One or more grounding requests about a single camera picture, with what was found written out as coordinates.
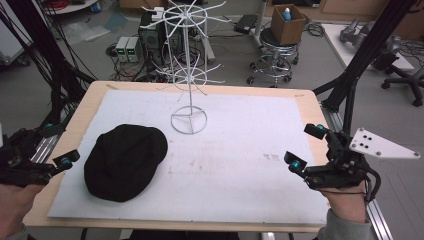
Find wooden table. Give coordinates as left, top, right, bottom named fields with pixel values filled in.
left=22, top=80, right=330, bottom=234

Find white wire rack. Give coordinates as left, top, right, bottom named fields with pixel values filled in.
left=139, top=0, right=232, bottom=136

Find black office chair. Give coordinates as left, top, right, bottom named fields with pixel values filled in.
left=372, top=49, right=424, bottom=108

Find white platform with grey machine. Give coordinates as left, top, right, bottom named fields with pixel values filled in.
left=321, top=17, right=416, bottom=73

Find white table mat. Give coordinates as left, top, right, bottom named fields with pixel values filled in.
left=47, top=88, right=330, bottom=225

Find black metal frame stand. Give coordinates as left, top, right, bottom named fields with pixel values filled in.
left=312, top=0, right=420, bottom=135
left=0, top=0, right=98, bottom=128

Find black computer tower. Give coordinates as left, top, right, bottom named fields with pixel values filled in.
left=137, top=10, right=168, bottom=67

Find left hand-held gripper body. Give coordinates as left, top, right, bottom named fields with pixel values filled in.
left=0, top=128, right=55, bottom=188

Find cardboard box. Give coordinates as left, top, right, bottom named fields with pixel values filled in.
left=270, top=3, right=307, bottom=46

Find black cap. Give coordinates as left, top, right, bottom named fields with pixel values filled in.
left=83, top=123, right=169, bottom=203

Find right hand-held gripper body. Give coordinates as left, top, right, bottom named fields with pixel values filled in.
left=304, top=127, right=421, bottom=192

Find person's right hand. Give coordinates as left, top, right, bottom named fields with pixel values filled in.
left=319, top=185, right=368, bottom=224

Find grey equipment case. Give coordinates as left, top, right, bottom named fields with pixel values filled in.
left=0, top=18, right=35, bottom=67

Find chrome rolling stool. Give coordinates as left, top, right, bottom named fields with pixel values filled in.
left=246, top=27, right=300, bottom=89

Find grey power supply unit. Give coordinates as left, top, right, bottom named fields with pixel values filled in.
left=115, top=35, right=130, bottom=63
left=125, top=35, right=142, bottom=63

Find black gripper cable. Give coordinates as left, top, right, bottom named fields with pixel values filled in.
left=364, top=165, right=383, bottom=203

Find black flat box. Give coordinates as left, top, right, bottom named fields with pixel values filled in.
left=233, top=13, right=260, bottom=35

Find person's left hand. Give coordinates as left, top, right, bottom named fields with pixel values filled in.
left=0, top=183, right=45, bottom=240

